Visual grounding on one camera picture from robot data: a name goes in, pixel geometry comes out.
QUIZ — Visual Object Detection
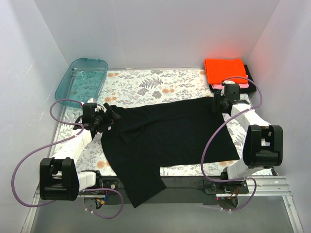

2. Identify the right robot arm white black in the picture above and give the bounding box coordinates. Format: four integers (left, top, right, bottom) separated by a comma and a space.
212, 82, 283, 193

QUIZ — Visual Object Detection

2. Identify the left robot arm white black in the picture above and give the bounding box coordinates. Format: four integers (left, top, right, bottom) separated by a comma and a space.
39, 102, 120, 201

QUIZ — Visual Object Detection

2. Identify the pink folded t-shirt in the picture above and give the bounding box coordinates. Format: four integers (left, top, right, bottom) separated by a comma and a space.
207, 75, 249, 90

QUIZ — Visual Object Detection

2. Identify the black folded t-shirt with logo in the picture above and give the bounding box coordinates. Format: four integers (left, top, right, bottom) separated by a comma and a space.
209, 64, 258, 94

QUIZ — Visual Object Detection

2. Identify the floral patterned table mat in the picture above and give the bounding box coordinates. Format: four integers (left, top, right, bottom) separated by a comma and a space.
56, 69, 246, 176

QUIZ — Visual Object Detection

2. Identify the orange folded t-shirt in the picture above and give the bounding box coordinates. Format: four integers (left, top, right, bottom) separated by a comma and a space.
204, 59, 248, 84

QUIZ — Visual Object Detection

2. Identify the teal transparent plastic bin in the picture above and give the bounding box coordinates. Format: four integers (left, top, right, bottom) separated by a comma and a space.
54, 58, 108, 109

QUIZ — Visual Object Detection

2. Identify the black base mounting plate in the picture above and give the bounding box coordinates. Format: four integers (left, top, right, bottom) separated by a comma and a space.
75, 175, 250, 206

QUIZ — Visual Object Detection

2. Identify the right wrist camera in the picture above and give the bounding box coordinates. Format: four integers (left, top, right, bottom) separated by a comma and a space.
222, 80, 235, 85

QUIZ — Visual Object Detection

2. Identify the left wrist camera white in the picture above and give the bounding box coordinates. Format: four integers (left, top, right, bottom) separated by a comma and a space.
86, 98, 97, 108

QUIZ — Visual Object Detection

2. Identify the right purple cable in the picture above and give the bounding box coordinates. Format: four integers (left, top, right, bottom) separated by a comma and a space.
201, 76, 263, 212

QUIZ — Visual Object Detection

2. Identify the purple cable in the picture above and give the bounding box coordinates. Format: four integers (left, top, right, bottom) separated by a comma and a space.
201, 76, 263, 212
11, 99, 124, 219

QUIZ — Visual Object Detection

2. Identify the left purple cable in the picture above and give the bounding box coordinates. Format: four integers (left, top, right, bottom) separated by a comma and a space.
11, 99, 124, 219

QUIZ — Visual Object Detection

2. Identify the aluminium frame rail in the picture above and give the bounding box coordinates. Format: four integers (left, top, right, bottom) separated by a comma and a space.
34, 176, 292, 200

